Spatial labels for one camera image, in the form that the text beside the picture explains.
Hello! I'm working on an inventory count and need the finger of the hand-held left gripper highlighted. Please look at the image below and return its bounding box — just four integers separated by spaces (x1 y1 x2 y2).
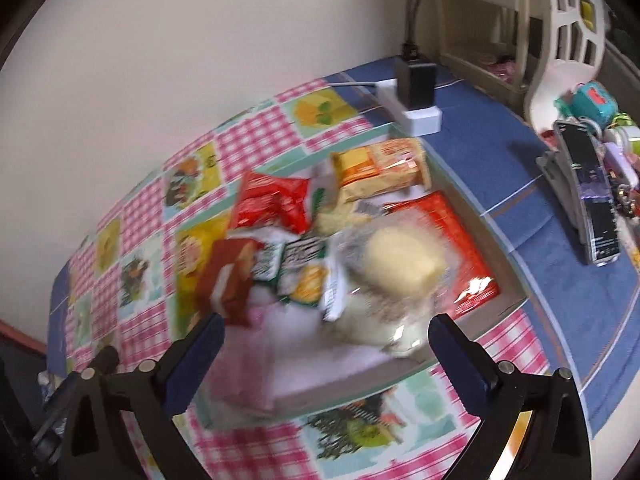
92 345 121 375

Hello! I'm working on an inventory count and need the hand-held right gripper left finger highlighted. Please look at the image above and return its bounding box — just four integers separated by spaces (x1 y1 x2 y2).
57 311 226 480

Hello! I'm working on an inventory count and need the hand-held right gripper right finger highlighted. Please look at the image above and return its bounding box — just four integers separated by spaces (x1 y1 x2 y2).
428 313 591 480

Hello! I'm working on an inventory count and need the pink snack packet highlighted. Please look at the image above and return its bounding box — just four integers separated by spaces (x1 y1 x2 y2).
207 305 321 411

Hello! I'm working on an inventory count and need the red-brown small box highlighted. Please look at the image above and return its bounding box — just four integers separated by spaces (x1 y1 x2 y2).
195 237 258 328

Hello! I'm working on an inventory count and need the large yellow snack packet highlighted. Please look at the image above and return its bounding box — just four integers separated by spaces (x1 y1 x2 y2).
172 215 233 326

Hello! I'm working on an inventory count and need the dark green snack packet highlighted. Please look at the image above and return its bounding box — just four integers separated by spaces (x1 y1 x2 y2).
250 240 286 283

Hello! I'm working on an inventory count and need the round pastry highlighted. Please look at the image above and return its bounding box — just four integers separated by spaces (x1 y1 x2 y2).
335 225 451 306

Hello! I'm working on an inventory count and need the teal-edged white tray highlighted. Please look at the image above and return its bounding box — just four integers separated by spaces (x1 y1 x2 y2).
192 130 531 431

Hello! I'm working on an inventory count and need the red-orange packet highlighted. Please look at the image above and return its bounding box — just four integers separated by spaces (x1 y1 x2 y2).
382 191 502 317

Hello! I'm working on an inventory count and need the green and white snack packet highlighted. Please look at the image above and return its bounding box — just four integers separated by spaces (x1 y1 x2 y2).
277 235 346 321

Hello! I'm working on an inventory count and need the red crinkled snack packet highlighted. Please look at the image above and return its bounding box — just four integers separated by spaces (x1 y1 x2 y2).
230 170 313 236

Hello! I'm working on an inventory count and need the clear biscuit packet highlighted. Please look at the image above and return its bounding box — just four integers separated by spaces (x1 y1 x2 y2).
310 185 371 236

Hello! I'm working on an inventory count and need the yellow cracker packet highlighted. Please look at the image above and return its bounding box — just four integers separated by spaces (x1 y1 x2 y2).
331 137 432 203

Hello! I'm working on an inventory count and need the white blue plastic wrapper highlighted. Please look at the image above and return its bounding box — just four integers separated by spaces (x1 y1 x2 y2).
37 370 58 401

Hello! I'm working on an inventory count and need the pink checked tablecloth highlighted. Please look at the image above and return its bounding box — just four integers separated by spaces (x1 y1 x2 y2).
47 77 551 480

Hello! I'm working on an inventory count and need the black phone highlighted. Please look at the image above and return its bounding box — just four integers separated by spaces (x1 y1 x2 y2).
554 119 621 266

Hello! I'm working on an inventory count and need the grey phone stand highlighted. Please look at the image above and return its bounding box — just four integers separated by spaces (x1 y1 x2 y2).
536 152 591 263

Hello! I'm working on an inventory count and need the blue cloth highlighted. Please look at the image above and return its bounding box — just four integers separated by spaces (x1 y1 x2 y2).
47 57 640 441

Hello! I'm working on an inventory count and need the white power strip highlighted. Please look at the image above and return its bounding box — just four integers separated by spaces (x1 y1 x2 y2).
375 77 443 136

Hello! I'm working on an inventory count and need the black charger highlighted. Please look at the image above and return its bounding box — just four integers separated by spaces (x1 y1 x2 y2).
396 57 437 111

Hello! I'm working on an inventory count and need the teal toy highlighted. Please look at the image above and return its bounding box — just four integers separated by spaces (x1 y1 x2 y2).
554 81 621 128

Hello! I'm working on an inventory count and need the pink toy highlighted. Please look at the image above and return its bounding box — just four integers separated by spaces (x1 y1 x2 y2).
487 55 518 83

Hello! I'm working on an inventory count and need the white chair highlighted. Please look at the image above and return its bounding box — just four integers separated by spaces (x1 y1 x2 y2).
522 0 616 136

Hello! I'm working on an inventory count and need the white power cable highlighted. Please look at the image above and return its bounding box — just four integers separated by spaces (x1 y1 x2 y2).
325 80 381 92

